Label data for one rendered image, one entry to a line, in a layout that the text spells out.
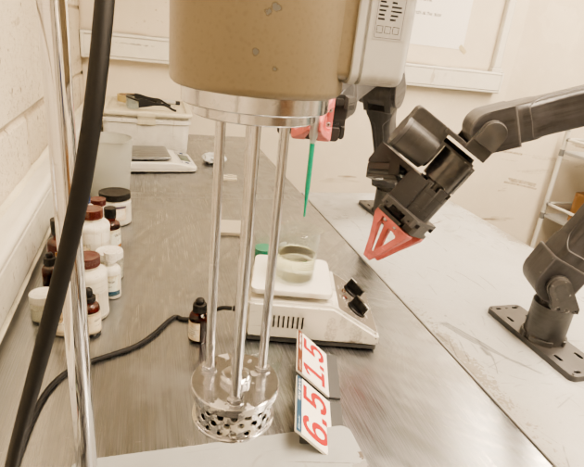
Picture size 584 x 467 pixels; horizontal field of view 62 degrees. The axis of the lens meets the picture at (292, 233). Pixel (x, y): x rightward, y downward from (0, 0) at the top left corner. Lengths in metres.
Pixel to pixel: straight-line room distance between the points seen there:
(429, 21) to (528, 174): 1.05
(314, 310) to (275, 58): 0.50
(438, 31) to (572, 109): 1.76
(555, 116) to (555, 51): 2.14
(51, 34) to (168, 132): 1.49
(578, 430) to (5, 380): 0.72
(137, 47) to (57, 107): 1.79
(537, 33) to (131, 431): 2.57
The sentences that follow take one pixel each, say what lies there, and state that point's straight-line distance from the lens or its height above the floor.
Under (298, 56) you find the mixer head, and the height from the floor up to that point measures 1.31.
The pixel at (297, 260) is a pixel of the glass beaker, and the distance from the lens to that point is 0.69.
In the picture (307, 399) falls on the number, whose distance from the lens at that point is 0.60.
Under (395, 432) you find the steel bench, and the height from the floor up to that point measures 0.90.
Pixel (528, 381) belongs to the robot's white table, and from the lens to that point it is 0.80.
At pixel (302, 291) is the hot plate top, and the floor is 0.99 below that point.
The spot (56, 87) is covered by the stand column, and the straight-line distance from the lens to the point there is 0.30.
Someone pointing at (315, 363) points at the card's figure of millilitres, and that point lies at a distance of 0.67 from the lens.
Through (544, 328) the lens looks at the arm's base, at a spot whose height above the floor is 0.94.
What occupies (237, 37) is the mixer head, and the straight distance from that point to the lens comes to 0.25.
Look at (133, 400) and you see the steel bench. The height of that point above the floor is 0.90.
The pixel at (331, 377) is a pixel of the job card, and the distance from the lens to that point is 0.68.
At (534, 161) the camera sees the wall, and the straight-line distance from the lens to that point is 2.98.
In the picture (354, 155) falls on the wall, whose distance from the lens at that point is 2.39.
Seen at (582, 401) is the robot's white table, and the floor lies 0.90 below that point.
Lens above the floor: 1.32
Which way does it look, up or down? 22 degrees down
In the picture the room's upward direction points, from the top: 6 degrees clockwise
